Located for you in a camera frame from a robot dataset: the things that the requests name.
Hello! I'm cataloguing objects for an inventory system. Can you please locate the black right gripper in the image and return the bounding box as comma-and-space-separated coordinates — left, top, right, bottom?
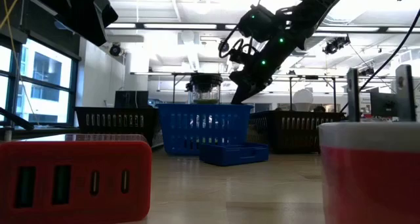
229, 68, 273, 105

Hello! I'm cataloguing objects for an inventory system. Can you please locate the red multiport USB charger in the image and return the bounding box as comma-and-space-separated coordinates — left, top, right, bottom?
0, 133, 154, 224

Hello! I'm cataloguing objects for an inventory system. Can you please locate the overhead LED light bar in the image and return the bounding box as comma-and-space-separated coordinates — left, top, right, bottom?
104, 20, 420, 34

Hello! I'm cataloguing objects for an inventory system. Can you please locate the white light bulb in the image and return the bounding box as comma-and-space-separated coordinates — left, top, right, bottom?
293, 88, 314, 112

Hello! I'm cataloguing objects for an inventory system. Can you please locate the large glass window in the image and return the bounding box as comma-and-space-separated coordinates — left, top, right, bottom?
0, 36, 79, 126

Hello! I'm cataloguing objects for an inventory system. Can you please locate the blue plastic basket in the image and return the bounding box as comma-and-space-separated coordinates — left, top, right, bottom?
157, 102, 254, 156

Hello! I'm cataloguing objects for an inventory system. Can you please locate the black computer monitor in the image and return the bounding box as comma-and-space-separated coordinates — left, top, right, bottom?
369, 91, 399, 118
114, 90, 150, 109

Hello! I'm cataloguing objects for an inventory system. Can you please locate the black plastic basket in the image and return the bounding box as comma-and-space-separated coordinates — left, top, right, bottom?
74, 106, 164, 149
247, 110, 346, 154

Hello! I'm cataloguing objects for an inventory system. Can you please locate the background black rig frame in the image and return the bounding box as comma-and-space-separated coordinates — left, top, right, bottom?
131, 71, 398, 112

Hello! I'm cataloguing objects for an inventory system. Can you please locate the yellow hanging cable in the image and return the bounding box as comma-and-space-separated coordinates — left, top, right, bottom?
0, 0, 33, 123

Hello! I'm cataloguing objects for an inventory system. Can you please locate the black metal table frame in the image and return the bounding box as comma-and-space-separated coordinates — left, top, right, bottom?
0, 108, 80, 142

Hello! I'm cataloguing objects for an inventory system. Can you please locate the black hanging cable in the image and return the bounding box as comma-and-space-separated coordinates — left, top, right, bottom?
339, 12, 420, 115

